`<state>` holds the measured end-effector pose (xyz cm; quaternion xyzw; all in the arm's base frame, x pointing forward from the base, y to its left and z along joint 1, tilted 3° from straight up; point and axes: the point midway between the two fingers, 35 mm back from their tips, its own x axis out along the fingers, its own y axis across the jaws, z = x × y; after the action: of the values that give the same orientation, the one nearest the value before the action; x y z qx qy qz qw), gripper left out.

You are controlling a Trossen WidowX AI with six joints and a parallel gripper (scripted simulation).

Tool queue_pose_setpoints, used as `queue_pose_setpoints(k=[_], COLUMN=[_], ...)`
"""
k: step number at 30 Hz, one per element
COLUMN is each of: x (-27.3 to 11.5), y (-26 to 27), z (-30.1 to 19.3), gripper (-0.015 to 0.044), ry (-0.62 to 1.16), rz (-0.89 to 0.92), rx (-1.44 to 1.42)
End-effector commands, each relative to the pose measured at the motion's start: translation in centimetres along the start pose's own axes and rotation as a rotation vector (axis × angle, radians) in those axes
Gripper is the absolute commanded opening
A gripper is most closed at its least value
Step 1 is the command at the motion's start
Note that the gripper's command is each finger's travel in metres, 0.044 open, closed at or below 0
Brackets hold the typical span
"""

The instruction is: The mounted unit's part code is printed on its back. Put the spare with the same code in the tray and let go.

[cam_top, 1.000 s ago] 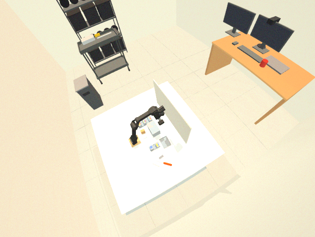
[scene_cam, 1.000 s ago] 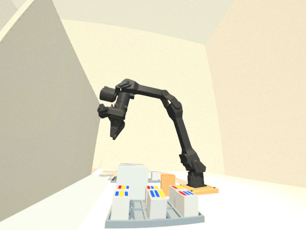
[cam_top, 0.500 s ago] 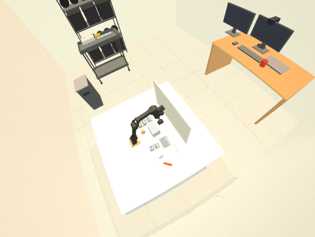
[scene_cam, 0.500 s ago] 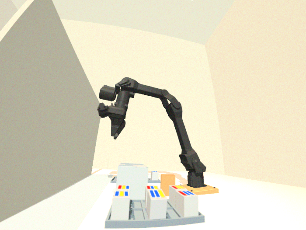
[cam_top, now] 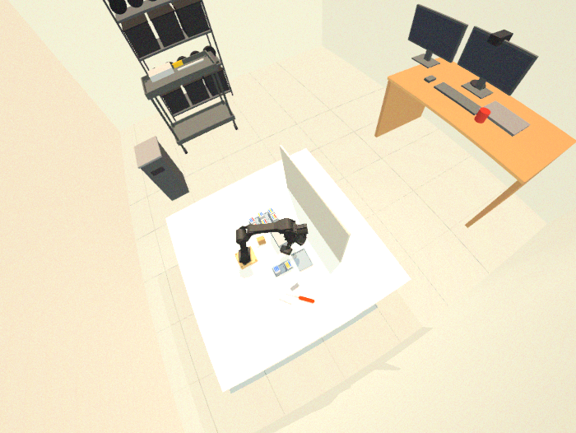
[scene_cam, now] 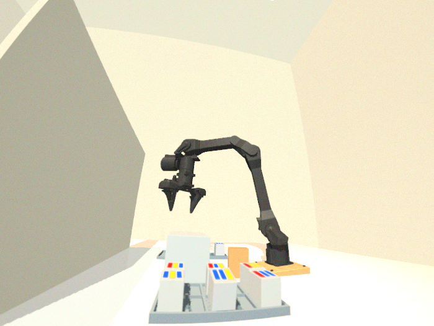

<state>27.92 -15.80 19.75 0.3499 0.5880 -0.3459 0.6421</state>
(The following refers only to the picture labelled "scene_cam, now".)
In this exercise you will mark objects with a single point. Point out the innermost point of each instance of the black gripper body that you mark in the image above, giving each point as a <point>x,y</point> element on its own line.
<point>184,184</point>

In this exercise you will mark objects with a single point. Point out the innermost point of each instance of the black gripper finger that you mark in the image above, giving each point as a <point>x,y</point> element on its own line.
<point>170,195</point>
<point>193,202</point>

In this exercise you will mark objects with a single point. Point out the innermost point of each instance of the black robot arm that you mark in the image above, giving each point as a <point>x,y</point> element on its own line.
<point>277,251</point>

